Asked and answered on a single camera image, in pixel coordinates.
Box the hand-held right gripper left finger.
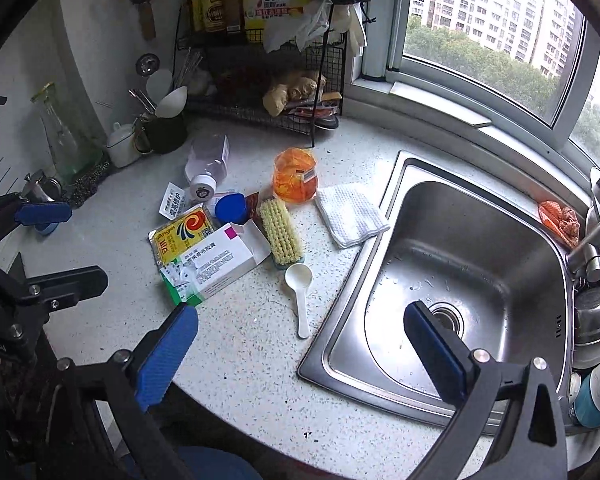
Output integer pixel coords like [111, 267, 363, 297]
[55, 304, 199, 480]

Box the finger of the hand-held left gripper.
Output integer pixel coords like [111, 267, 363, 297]
[14, 266, 108, 321]
[0, 191, 73, 256]

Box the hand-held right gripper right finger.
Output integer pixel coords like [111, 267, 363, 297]
[404, 301, 568, 480]

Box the white medicine box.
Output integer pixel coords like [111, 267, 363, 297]
[175, 219, 272, 301]

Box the small white printed packet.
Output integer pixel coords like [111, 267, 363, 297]
[158, 181, 191, 220]

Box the clear packet with dark contents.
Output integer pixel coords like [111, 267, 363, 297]
[244, 191, 264, 223]

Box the clear plastic bottle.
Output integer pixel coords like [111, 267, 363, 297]
[184, 134, 231, 197]

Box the orange plastic bag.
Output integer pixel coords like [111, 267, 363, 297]
[272, 147, 320, 203]

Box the small metal cup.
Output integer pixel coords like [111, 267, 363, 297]
[22, 170, 63, 203]

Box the sink drain strainer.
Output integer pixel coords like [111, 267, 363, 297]
[427, 302, 467, 338]

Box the torn green white packet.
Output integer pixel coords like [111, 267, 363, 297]
[160, 262, 203, 308]

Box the clear glass vase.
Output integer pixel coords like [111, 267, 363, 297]
[31, 82, 106, 186]

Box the white ceramic pot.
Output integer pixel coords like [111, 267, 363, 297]
[105, 122, 141, 168]

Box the stainless steel sink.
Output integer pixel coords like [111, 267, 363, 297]
[297, 150, 581, 436]

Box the yellow foil packet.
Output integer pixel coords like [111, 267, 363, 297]
[148, 203, 216, 266]

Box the dark green mug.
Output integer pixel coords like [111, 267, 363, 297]
[134, 110, 188, 155]

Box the white plastic scoop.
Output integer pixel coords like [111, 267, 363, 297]
[284, 262, 312, 339]

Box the blue plastic cap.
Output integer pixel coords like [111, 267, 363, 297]
[214, 192, 248, 226]

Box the white dish cloth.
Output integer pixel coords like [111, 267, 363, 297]
[314, 183, 392, 250]

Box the stainless steel pot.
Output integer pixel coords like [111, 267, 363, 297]
[572, 285, 600, 371]

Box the yellow bristle scrub brush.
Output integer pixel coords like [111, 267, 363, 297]
[257, 197, 306, 272]

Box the white serving spoon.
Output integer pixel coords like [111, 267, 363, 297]
[156, 86, 188, 117]
[146, 69, 174, 99]

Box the orange mesh scrubber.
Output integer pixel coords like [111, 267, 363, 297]
[537, 201, 581, 250]

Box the metal faucet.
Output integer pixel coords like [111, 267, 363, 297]
[565, 157, 600, 281]

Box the metal chopsticks bundle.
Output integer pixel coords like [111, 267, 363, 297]
[174, 50, 204, 89]

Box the red seasoning packet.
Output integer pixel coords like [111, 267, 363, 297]
[286, 99, 341, 131]

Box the ginger root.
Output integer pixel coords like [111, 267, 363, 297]
[262, 71, 328, 117]

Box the white plastic bag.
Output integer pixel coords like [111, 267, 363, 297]
[264, 0, 333, 53]

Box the white rubber glove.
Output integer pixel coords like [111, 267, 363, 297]
[330, 2, 368, 56]

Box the round metal wall hook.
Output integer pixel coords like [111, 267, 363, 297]
[136, 52, 160, 77]

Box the wooden handled knife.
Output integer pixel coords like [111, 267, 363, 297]
[135, 0, 157, 41]

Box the white window frame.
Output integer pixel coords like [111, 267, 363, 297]
[350, 0, 600, 201]

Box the black wire rack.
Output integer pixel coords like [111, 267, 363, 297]
[175, 0, 348, 148]

